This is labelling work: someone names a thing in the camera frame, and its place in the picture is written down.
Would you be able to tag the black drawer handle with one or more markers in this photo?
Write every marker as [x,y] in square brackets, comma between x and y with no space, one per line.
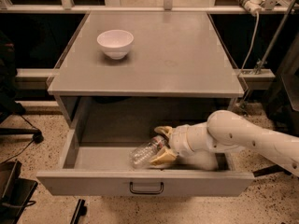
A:
[146,189]

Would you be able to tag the metal diagonal rod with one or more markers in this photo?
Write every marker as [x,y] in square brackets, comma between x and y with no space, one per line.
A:
[259,65]

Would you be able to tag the white ceramic bowl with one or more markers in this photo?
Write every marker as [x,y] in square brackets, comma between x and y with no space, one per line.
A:
[115,44]

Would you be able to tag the grey cabinet counter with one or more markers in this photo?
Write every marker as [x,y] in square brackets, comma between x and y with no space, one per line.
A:
[174,54]

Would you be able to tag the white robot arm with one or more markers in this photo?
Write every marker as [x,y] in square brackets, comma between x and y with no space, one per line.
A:
[225,131]

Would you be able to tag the white power strip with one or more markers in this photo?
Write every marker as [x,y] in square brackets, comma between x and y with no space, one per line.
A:
[251,6]

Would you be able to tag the grey open top drawer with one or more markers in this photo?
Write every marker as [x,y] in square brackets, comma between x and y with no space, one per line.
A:
[95,158]

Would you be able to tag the clear plastic water bottle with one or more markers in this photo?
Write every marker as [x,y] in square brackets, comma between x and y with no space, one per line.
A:
[141,156]

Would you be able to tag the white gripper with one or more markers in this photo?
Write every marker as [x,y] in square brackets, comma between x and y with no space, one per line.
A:
[178,139]

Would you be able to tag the black floor bracket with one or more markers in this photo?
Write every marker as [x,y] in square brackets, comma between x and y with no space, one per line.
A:
[80,211]

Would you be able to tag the black office chair base right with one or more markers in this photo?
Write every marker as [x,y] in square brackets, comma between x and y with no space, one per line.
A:
[270,170]

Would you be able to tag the black bin lower left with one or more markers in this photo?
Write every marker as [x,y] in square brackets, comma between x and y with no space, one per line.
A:
[15,192]

